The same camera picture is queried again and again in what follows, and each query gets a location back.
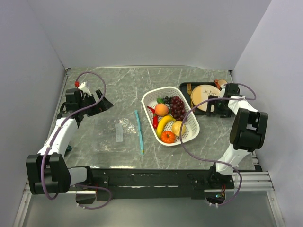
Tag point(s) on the black rectangular tray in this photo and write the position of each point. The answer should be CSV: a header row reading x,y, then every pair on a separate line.
x,y
183,89

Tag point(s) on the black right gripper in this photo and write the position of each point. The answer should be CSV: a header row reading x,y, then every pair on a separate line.
x,y
223,114

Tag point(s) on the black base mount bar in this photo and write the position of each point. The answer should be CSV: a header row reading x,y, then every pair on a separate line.
x,y
155,183

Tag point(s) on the small orange cup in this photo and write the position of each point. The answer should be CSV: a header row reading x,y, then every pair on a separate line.
x,y
220,83

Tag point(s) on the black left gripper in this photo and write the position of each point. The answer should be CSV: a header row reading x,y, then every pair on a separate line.
x,y
102,105

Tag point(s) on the orange peach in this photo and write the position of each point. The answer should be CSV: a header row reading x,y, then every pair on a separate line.
x,y
161,110

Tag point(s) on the green vegetable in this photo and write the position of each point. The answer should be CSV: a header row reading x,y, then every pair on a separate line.
x,y
160,101

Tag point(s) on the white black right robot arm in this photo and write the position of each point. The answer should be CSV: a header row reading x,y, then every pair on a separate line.
x,y
248,130

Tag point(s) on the yellow banana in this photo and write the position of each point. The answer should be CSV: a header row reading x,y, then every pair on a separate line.
x,y
162,123

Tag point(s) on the white perforated plastic basket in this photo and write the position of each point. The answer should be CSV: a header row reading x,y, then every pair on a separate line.
x,y
191,123

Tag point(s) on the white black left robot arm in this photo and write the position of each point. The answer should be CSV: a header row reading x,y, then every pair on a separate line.
x,y
47,171

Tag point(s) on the red grape bunch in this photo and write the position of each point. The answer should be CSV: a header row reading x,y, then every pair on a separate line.
x,y
177,107

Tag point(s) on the yellow pear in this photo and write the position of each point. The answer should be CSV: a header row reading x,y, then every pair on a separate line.
x,y
178,129

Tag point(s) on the small orange pumpkin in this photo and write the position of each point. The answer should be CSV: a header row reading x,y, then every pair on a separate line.
x,y
168,137

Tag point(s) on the dark green mug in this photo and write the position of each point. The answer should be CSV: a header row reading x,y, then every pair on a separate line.
x,y
69,148

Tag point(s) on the beige plate with branch pattern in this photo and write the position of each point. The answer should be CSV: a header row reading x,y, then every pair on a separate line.
x,y
202,93

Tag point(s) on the gold fork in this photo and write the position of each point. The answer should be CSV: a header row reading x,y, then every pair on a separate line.
x,y
189,91

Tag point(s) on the red chili pepper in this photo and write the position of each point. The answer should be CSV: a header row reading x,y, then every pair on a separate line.
x,y
155,118

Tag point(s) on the clear zip top bag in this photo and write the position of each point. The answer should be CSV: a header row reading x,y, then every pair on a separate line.
x,y
119,133

